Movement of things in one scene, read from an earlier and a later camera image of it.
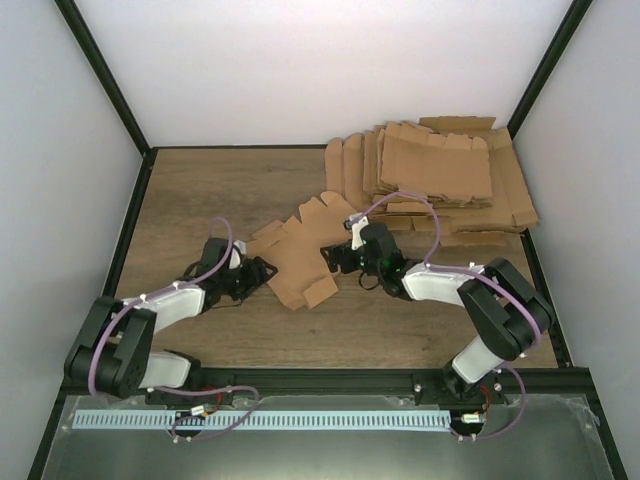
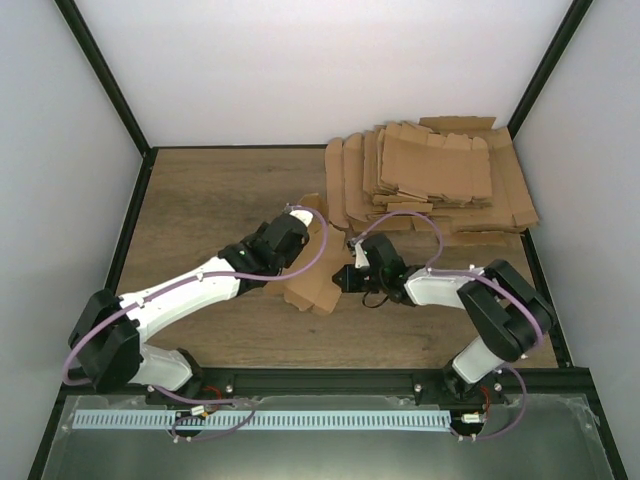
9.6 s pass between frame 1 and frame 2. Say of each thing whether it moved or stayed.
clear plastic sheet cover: stayed
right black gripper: moved
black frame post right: stayed
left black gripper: moved
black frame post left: stayed
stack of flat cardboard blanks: stayed
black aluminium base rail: stayed
